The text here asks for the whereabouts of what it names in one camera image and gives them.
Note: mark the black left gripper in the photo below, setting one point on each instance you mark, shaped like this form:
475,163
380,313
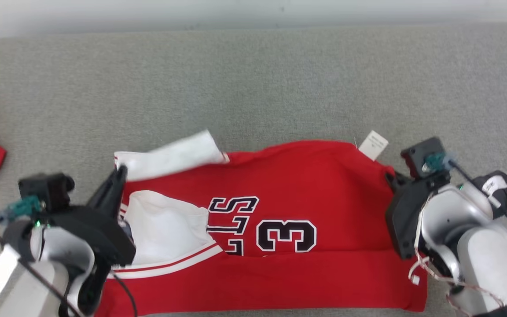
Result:
99,233

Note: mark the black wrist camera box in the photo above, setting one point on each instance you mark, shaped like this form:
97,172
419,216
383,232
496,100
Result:
44,189
420,154

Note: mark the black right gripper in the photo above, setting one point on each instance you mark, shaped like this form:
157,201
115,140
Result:
405,220

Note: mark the red basketball jersey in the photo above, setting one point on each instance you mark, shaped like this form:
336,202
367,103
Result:
302,281

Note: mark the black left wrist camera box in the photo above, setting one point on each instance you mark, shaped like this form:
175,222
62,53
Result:
44,189

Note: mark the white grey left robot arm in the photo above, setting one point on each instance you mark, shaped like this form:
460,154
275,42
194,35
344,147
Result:
29,286

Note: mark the grey fabric sofa seat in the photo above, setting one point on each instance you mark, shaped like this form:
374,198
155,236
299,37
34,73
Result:
253,79

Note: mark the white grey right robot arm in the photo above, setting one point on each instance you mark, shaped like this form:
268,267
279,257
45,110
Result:
486,259

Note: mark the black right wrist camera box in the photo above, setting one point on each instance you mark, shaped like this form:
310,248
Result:
420,154

